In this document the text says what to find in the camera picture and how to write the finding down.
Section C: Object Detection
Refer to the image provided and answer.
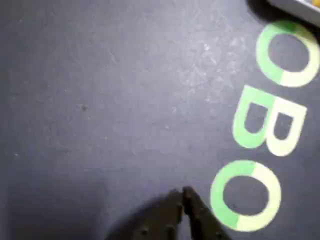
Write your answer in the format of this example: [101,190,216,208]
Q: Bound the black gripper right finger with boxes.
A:
[182,186,235,240]

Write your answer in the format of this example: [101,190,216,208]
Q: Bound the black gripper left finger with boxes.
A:
[104,189,184,240]

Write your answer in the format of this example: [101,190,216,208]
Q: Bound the white rectangular tray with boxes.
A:
[246,0,320,28]

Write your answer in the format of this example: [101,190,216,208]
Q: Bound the dark mat with printed letters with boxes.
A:
[0,0,320,240]

